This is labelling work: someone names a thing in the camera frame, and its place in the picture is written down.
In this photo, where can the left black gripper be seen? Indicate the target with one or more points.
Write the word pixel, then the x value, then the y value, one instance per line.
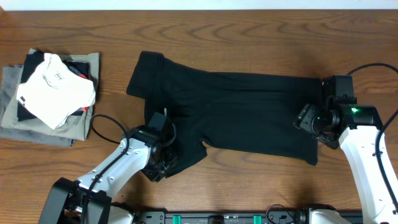
pixel 155 176

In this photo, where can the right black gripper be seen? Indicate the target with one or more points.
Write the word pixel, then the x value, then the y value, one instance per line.
pixel 305 120

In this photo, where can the black t-shirt with logo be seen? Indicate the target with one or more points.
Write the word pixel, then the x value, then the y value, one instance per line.
pixel 237 111

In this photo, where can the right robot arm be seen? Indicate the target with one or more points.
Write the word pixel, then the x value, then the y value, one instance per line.
pixel 358 131

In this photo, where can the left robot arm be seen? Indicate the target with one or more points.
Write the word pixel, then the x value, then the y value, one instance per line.
pixel 89 198

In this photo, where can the beige folded garment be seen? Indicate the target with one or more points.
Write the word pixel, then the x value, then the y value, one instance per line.
pixel 75 127

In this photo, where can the white folded t-shirt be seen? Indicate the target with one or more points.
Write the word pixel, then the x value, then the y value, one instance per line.
pixel 53 92

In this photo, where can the black folded garment red accents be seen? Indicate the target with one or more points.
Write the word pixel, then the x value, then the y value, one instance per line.
pixel 81 69

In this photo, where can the grey folded garment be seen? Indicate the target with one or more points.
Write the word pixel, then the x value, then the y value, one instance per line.
pixel 10 77

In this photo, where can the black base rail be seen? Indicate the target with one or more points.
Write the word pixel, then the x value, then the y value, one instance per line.
pixel 275 214

